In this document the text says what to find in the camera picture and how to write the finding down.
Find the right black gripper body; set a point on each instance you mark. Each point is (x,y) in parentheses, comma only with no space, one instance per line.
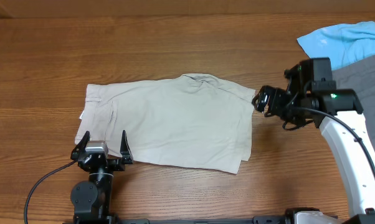
(278,106)

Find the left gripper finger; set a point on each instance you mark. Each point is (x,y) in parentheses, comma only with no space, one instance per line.
(124,147)
(80,147)

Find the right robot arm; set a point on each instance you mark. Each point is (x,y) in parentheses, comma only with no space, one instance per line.
(313,97)

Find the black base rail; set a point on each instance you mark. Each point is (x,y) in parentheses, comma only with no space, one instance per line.
(276,219)

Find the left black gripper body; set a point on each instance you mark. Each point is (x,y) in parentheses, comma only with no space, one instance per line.
(114,165)

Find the beige shorts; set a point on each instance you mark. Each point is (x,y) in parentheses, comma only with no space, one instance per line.
(193,121)

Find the grey shorts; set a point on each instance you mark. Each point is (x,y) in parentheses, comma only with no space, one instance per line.
(360,76)

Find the light blue shirt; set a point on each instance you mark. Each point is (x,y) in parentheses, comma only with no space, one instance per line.
(343,44)

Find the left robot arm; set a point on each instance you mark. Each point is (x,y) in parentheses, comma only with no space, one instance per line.
(91,198)

